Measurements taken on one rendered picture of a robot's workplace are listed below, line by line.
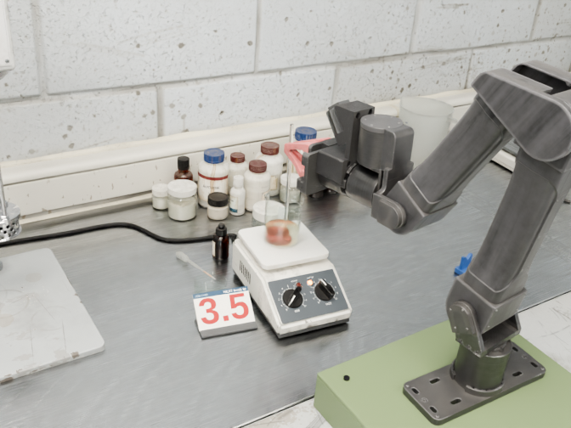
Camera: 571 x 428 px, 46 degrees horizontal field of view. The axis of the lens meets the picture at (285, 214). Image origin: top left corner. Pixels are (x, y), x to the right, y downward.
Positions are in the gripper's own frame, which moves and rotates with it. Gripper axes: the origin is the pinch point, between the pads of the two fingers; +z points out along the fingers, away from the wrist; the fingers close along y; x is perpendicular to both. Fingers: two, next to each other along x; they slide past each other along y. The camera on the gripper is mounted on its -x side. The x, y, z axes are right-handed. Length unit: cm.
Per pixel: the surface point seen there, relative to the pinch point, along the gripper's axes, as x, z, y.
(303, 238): 16.2, -1.9, -2.6
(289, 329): 23.3, -12.2, 9.5
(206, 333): 24.7, -3.8, 18.8
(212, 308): 22.6, -1.6, 16.0
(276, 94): 6.5, 37.4, -30.7
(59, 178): 15.7, 41.9, 19.6
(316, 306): 21.5, -12.2, 3.9
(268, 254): 16.2, -2.3, 5.5
